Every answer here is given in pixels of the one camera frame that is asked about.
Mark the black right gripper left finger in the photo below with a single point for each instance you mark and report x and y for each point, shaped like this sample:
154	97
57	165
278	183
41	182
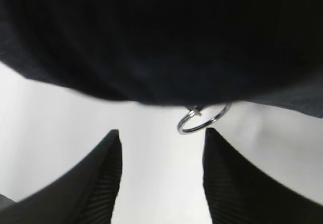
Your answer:
85	194

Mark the dark navy lunch bag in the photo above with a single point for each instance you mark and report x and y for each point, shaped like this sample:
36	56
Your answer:
171	52

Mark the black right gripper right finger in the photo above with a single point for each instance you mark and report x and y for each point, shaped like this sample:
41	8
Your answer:
238	192

